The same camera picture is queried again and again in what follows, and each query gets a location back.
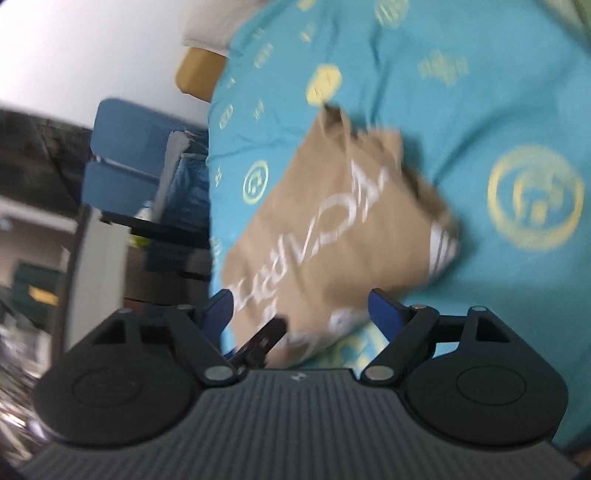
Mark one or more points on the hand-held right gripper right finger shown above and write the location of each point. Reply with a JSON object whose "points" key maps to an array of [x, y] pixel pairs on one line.
{"points": [[383, 308]]}

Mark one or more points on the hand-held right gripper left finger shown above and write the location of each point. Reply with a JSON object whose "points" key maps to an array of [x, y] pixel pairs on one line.
{"points": [[217, 308]]}

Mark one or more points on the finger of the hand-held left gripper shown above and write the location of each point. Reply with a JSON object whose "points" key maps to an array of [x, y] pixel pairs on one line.
{"points": [[265, 339]]}

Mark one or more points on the tan printed t-shirt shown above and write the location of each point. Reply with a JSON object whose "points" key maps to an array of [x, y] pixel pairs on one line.
{"points": [[323, 230]]}

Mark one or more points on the blue covered chair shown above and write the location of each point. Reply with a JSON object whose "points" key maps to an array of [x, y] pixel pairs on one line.
{"points": [[120, 194], [134, 129]]}

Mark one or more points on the grey seat cushion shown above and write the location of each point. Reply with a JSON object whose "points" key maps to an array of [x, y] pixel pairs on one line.
{"points": [[175, 152]]}

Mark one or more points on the teal printed bed sheet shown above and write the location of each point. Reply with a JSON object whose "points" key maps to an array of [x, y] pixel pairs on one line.
{"points": [[461, 92]]}

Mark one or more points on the tan headboard cushion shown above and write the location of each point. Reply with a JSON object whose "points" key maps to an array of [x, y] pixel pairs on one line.
{"points": [[198, 74]]}

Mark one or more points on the green cartoon printed blanket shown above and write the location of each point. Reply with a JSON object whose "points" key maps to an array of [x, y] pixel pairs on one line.
{"points": [[584, 5]]}

